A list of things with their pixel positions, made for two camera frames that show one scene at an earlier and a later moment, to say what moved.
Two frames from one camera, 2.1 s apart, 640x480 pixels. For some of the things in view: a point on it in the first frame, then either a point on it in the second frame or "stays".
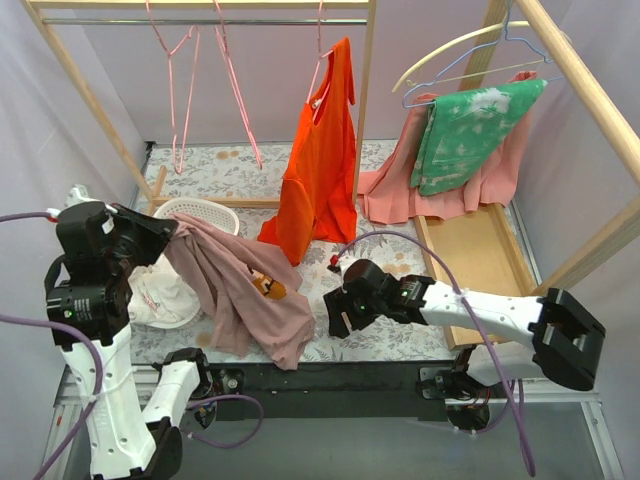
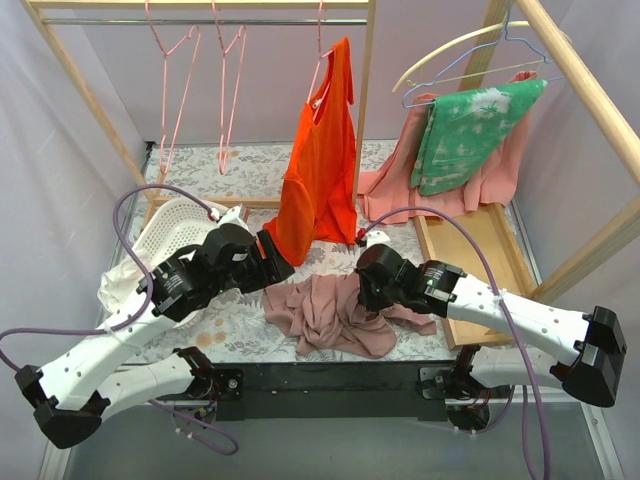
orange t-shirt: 319,190 stays
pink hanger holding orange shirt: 317,104 stays
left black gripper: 133,233 -> 270,255
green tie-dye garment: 461,133 stays
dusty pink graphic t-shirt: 249,293 -> 324,313
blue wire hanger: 484,45 stays
